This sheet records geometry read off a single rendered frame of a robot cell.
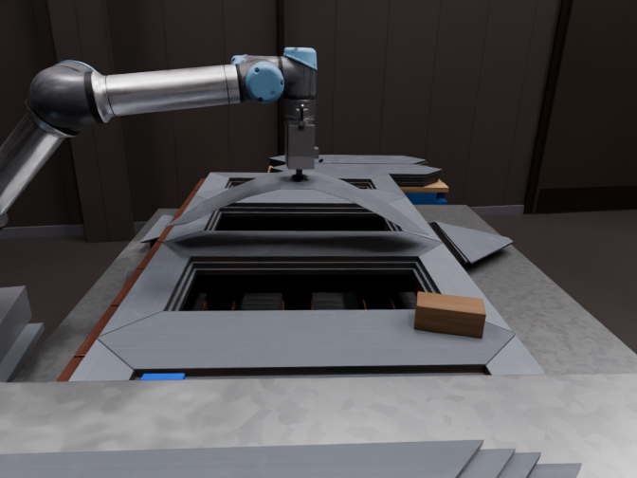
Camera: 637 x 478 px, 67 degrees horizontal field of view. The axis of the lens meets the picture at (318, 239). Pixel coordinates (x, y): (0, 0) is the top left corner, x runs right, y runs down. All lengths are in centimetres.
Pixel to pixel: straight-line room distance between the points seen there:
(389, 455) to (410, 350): 50
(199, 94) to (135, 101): 12
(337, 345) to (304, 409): 42
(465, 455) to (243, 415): 17
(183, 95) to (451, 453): 80
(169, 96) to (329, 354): 56
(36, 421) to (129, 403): 7
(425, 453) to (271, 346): 51
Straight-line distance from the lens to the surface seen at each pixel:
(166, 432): 42
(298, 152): 114
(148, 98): 99
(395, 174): 210
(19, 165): 121
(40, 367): 123
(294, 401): 43
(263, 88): 97
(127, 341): 90
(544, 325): 124
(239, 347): 84
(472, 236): 161
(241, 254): 119
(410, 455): 36
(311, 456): 35
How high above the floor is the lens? 133
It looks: 21 degrees down
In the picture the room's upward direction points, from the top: 1 degrees clockwise
